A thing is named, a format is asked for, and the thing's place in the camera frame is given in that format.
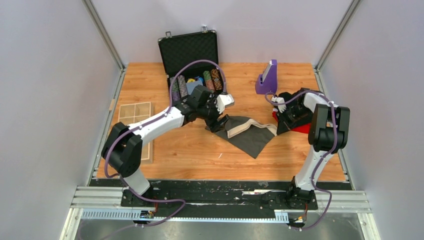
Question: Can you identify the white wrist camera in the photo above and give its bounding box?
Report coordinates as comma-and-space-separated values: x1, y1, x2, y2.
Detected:
271, 96, 287, 113
216, 94, 235, 112

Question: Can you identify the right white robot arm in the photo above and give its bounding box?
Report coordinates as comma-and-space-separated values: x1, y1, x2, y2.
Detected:
271, 88, 350, 209

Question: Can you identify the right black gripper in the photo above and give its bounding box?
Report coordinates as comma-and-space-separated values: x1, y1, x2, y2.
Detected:
275, 105, 313, 136

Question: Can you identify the purple cable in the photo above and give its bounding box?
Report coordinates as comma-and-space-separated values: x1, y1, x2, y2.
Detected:
103, 59, 228, 229
264, 89, 339, 232

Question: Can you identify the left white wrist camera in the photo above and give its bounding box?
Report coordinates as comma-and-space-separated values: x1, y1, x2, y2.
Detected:
216, 94, 235, 112

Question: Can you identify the red underwear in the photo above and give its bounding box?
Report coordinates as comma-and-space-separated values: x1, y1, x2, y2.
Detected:
277, 123, 311, 135

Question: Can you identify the purple card holder stand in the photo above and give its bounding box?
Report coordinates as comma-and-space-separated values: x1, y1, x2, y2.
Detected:
255, 59, 278, 95

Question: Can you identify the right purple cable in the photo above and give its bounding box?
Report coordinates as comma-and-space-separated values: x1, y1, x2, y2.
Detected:
264, 89, 339, 232

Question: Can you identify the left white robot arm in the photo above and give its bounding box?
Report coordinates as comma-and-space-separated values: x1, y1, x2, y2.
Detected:
101, 85, 235, 207

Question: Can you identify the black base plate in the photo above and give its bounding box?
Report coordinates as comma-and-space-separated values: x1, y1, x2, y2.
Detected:
119, 179, 354, 220

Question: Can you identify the wooden compartment tray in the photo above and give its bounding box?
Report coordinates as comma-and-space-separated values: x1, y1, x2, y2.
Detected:
117, 102, 154, 165

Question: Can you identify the slotted cable duct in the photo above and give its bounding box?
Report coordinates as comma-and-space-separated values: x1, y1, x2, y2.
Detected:
81, 208, 290, 223

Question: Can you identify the black poker chip case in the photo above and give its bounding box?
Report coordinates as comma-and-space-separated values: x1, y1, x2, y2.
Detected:
157, 27, 228, 104

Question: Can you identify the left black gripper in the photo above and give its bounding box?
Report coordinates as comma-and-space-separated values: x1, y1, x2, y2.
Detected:
196, 94, 229, 133

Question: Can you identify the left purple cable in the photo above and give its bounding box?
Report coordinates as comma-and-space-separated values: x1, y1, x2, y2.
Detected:
103, 59, 228, 229

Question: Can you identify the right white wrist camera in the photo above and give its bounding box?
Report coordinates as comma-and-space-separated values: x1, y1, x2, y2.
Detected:
271, 96, 287, 113

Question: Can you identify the grey underwear white waistband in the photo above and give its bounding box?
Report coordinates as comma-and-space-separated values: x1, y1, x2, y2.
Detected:
214, 116, 277, 159

